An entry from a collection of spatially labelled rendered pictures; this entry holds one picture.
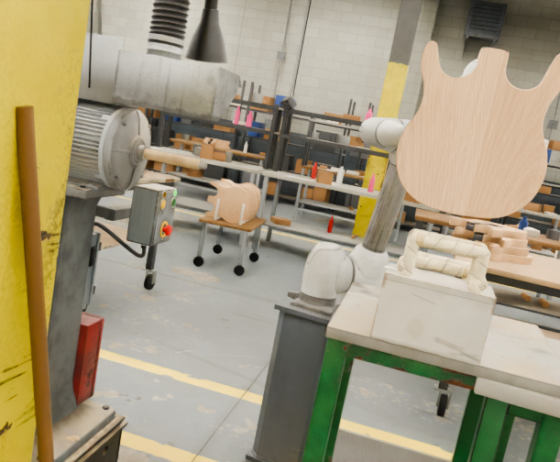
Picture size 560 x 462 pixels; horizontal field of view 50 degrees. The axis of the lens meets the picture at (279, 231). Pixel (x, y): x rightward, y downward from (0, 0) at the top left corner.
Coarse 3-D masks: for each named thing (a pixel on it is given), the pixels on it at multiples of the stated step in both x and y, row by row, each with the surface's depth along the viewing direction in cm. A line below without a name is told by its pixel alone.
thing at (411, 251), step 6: (408, 240) 147; (408, 246) 147; (414, 246) 146; (408, 252) 147; (414, 252) 147; (402, 258) 149; (408, 258) 147; (414, 258) 147; (408, 264) 147; (414, 264) 148; (402, 270) 148; (408, 270) 147; (408, 276) 148
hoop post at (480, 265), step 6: (480, 258) 143; (486, 258) 142; (474, 264) 144; (480, 264) 143; (486, 264) 143; (474, 270) 144; (480, 270) 143; (486, 270) 144; (474, 276) 144; (480, 276) 143; (474, 282) 144; (468, 288) 145; (474, 288) 144
